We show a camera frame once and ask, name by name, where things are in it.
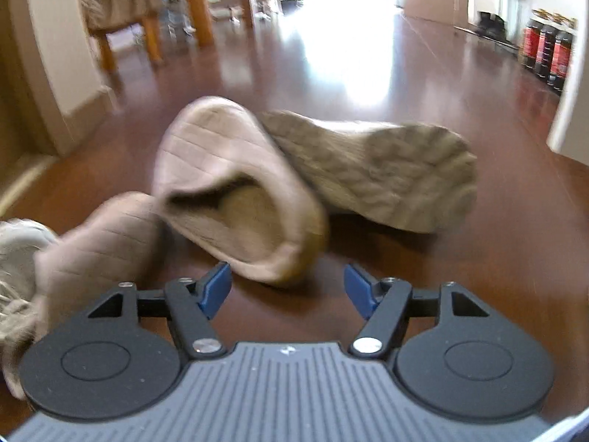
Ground white cabinet door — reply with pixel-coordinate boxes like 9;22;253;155
547;32;589;166

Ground metal shoe rack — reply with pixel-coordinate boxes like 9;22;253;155
455;0;526;52

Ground wooden chair with beige cover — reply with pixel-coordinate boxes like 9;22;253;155
78;0;167;74

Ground pack of dark bottles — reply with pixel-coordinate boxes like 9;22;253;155
520;8;579;94

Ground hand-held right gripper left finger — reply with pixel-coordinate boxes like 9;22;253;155
87;262;232;360

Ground white mesh sneaker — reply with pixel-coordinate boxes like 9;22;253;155
0;218;60;332
260;110;478;234

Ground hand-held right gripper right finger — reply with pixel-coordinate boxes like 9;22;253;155
344;264;489;360

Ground wooden table legs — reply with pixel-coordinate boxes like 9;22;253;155
179;0;256;47

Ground beige quilted slipper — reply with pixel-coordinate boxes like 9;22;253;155
152;96;329;286
2;192;163;401

